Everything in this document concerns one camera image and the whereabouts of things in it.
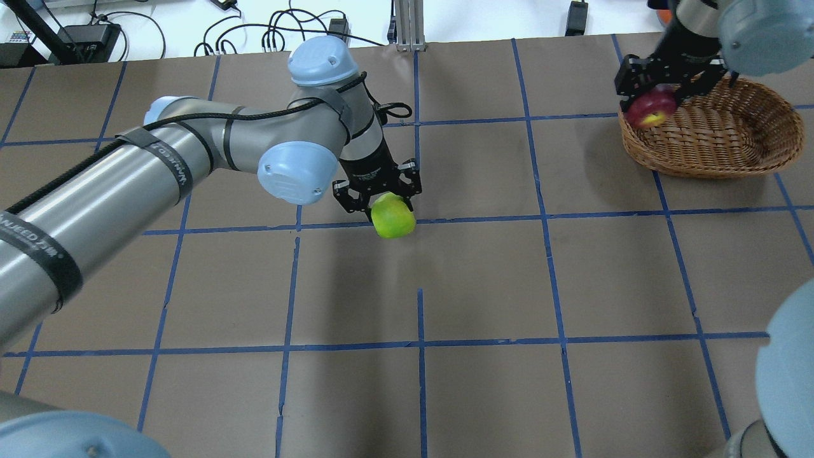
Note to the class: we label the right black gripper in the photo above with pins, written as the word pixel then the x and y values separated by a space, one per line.
pixel 684 63

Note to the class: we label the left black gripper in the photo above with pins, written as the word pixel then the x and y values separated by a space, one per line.
pixel 371 165

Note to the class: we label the green apple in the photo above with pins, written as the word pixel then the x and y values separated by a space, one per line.
pixel 392 217

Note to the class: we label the red yellow apple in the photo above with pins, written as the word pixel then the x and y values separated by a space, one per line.
pixel 652 109

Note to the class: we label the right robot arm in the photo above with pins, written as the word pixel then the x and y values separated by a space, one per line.
pixel 757 37

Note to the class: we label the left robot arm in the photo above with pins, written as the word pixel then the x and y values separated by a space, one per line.
pixel 328 140

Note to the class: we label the woven wicker basket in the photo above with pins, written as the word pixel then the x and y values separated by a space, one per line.
pixel 740 129

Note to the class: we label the black power adapter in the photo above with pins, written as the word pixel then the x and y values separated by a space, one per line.
pixel 577 18

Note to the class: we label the aluminium frame post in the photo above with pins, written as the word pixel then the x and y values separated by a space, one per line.
pixel 409 30

